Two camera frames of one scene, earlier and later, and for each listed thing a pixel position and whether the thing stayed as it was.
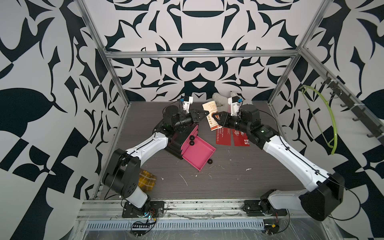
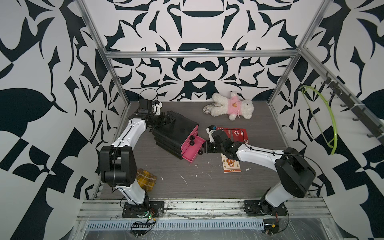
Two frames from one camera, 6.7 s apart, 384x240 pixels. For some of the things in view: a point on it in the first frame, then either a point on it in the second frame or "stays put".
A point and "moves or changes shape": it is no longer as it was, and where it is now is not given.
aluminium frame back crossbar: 198,53 stays put
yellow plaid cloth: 147,180 stays put
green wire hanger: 336,142 stays put
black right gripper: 224,119 to 205,146
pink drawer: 197,152 moves or changes shape
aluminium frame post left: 93,31 stays put
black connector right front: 270,227 stays put
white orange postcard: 211,107 to 230,165
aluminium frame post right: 316,21 stays put
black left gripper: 193,117 to 163,121
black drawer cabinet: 177,138 stays put
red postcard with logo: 240,138 stays put
